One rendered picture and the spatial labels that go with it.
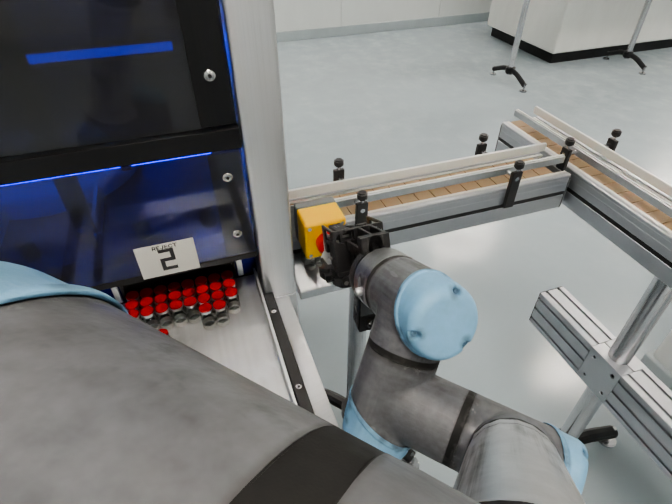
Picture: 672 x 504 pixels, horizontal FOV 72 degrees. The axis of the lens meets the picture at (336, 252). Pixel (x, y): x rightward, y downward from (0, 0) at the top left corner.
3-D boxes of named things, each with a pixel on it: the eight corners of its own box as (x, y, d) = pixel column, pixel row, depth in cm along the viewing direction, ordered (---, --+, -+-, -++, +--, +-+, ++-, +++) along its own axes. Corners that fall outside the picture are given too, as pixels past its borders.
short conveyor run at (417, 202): (285, 276, 93) (279, 211, 82) (268, 231, 104) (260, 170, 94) (564, 210, 110) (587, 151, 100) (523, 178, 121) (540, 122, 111)
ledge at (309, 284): (282, 253, 95) (281, 246, 94) (341, 240, 98) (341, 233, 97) (300, 299, 85) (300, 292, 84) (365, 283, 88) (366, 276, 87)
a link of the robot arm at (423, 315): (394, 365, 40) (424, 274, 39) (352, 319, 50) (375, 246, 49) (466, 377, 43) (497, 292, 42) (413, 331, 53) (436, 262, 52)
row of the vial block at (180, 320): (132, 329, 77) (124, 310, 74) (240, 304, 81) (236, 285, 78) (132, 339, 75) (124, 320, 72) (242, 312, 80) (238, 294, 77)
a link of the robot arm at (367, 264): (429, 310, 53) (363, 328, 51) (411, 297, 57) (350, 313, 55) (423, 248, 51) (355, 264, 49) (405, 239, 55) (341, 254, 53)
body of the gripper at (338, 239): (368, 214, 66) (405, 229, 55) (375, 270, 68) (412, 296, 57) (317, 224, 64) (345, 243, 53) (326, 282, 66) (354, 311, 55)
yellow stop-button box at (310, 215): (295, 235, 84) (293, 202, 79) (332, 227, 85) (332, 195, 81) (307, 261, 78) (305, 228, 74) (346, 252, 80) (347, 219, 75)
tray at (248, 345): (108, 315, 80) (101, 301, 77) (257, 281, 86) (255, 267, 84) (98, 517, 55) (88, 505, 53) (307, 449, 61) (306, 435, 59)
